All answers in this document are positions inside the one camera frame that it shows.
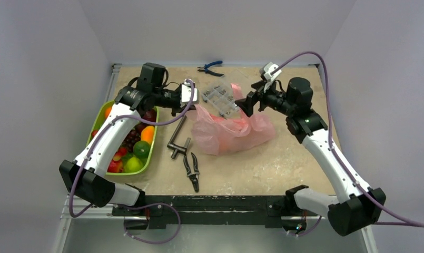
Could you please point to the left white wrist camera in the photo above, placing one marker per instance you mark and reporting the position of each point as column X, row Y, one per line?
column 186, row 92

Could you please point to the fake orange carrot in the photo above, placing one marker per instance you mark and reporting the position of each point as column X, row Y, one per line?
column 147, row 134

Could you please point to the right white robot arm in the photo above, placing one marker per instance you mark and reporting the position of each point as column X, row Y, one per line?
column 352, row 207

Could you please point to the black handled wire stripper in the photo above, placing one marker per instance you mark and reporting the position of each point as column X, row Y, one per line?
column 192, row 172

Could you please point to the fake dark red plum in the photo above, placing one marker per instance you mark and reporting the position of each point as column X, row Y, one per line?
column 150, row 115

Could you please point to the fake dark green lime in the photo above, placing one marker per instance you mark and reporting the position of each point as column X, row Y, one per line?
column 141, row 149

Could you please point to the fake red apple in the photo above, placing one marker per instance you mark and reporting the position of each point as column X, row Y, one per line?
column 116, row 167

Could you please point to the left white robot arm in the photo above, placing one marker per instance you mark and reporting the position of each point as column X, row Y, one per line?
column 84, row 176

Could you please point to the green plastic fruit tray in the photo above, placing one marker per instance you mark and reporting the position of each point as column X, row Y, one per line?
column 101, row 118

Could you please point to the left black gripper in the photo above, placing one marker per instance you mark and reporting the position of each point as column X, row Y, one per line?
column 178, row 108

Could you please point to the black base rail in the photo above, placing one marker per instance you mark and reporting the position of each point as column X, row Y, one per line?
column 267, row 211

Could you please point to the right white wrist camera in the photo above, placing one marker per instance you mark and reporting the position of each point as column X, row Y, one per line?
column 269, row 74

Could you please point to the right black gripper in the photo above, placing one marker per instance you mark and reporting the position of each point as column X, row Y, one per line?
column 255, row 103

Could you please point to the pink plastic bag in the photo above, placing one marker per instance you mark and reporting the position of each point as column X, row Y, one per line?
column 217, row 136

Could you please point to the blue handled pliers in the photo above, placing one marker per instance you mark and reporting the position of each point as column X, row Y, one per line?
column 207, row 68

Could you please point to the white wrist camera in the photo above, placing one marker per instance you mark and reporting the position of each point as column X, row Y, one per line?
column 269, row 74
column 186, row 92

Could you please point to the fake green apple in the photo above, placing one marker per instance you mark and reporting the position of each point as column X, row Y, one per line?
column 133, row 165

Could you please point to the clear compartment screw box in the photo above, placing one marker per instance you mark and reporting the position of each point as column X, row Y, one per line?
column 219, row 97

